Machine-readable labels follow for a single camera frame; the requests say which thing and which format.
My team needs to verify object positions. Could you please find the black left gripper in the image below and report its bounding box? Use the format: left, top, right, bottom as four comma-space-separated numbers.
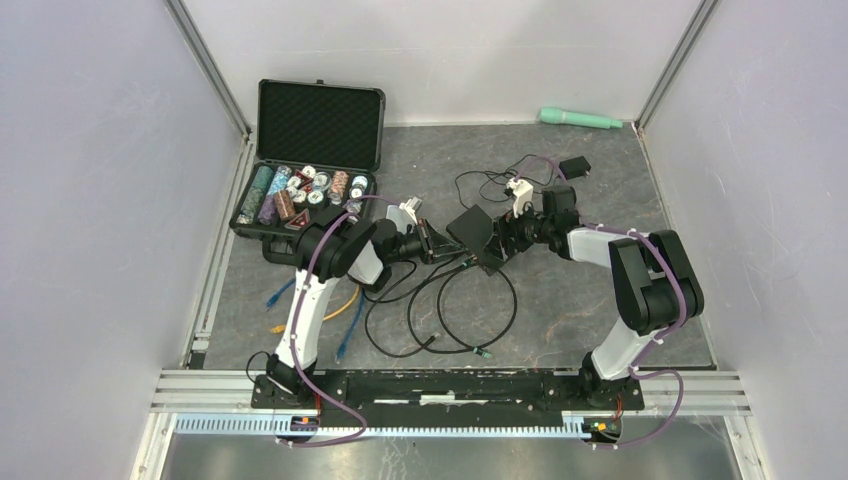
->
385, 219, 465, 267

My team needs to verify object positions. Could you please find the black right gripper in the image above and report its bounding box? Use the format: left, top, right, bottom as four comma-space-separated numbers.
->
483, 197, 553, 261

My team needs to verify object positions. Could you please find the black router box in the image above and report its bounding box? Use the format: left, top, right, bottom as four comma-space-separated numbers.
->
446, 205, 501, 276

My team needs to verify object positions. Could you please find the black power cable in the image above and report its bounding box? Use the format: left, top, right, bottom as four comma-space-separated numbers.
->
362, 154, 564, 360

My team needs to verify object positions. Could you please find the black cable with green plug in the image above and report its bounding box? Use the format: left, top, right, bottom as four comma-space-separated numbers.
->
405, 254, 519, 360

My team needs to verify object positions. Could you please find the blue ethernet cable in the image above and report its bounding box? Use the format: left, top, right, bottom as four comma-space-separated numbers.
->
264, 278, 367, 362

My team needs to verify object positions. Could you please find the white network switch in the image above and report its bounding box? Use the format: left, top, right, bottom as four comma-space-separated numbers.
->
386, 205, 414, 234

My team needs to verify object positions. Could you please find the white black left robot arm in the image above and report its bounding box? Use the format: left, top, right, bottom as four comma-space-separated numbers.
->
266, 206, 466, 408

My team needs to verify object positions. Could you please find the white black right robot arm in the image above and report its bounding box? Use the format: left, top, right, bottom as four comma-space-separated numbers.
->
478, 179, 704, 408

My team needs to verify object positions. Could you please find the black power adapter plug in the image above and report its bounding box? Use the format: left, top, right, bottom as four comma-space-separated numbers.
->
559, 156, 592, 180

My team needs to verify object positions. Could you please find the mint green flashlight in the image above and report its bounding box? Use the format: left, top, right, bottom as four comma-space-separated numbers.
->
538, 107, 624, 130

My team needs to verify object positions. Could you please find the black poker chip case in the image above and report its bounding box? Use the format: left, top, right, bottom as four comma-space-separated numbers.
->
229, 79, 386, 264

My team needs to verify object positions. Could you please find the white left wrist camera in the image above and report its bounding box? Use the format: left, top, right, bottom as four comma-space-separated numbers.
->
397, 196, 422, 232

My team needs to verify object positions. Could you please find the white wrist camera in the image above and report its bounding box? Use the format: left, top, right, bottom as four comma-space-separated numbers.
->
397, 196, 422, 232
506, 177, 534, 218

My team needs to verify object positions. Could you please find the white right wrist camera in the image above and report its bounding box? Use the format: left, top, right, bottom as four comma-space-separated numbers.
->
506, 177, 534, 218

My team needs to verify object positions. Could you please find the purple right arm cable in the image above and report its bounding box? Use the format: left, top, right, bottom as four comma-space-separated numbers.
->
516, 155, 690, 450

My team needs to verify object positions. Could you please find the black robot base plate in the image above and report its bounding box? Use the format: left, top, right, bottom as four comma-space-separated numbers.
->
251, 369, 645, 429

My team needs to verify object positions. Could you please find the yellow ethernet cable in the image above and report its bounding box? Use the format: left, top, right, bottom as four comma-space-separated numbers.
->
270, 284, 362, 335

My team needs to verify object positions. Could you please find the aluminium frame rail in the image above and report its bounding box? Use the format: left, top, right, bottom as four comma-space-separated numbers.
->
150, 369, 752, 416

